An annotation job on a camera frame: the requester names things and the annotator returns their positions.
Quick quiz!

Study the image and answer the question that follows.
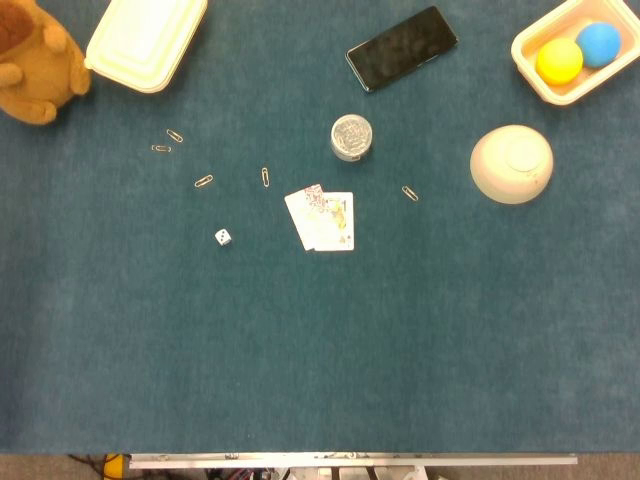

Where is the blue ball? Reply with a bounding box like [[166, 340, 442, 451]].
[[575, 21, 623, 70]]

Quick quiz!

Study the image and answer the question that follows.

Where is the aluminium table edge rail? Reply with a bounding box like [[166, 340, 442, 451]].
[[128, 452, 579, 470]]

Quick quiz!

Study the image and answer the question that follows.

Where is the open cream food container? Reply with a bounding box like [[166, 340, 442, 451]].
[[510, 0, 640, 107]]

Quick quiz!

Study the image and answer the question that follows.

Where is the yellow ball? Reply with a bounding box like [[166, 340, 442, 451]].
[[535, 37, 585, 86]]

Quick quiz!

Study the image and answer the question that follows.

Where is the upturned cream bowl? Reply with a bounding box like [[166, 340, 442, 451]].
[[469, 124, 555, 205]]

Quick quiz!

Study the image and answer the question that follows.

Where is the black smartphone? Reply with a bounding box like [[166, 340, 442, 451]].
[[344, 5, 460, 94]]

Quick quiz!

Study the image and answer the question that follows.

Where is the yellow plastic object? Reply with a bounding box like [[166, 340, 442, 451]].
[[103, 453, 132, 480]]

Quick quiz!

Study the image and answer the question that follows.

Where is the blue felt table cover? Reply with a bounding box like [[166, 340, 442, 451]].
[[0, 0, 640, 456]]

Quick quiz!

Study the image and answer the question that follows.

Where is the brown plush toy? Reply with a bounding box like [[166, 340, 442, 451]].
[[0, 0, 94, 126]]

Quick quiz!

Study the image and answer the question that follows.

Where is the closed cream lunch box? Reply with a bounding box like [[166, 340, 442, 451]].
[[83, 0, 209, 95]]

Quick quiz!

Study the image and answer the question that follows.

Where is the clear round paper clip jar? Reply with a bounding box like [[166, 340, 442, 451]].
[[330, 113, 374, 163]]

